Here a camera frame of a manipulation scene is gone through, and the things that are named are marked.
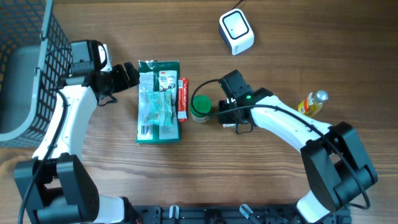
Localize black left camera cable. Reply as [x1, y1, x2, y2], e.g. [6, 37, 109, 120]
[17, 46, 74, 224]

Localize red patterned small carton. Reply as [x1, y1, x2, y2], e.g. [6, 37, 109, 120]
[222, 124, 236, 128]

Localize teal wipes packet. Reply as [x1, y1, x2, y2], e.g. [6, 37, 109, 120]
[148, 90, 173, 126]

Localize green lidded jar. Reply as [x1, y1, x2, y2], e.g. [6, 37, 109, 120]
[190, 95, 212, 123]

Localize dark grey mesh basket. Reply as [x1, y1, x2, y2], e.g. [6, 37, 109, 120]
[1, 0, 72, 147]

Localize white barcode scanner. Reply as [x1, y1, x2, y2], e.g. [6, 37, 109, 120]
[218, 9, 254, 55]

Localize black camera cable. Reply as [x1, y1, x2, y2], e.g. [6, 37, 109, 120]
[17, 46, 74, 224]
[190, 78, 371, 210]

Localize green sponge package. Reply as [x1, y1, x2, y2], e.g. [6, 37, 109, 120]
[136, 61, 180, 144]

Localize black right camera cable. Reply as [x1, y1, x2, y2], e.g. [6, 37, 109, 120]
[190, 78, 371, 210]

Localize yellow dish soap bottle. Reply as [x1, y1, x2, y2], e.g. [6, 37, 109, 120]
[297, 90, 328, 117]

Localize red stick packet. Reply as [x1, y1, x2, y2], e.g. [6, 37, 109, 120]
[177, 78, 189, 123]

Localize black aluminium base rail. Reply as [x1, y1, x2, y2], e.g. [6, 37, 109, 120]
[124, 203, 353, 224]

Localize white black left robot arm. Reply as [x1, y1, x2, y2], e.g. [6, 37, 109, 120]
[14, 40, 142, 223]

